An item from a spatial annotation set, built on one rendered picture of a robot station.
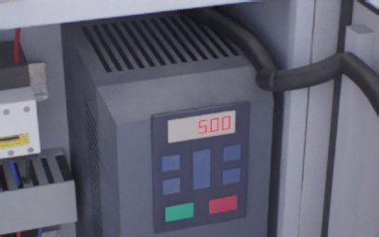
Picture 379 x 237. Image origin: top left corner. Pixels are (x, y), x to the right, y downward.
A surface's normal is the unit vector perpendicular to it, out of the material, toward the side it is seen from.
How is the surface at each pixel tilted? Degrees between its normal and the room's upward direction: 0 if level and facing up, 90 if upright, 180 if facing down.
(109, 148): 90
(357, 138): 90
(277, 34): 90
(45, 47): 90
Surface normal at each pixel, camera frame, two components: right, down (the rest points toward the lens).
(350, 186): 0.33, 0.44
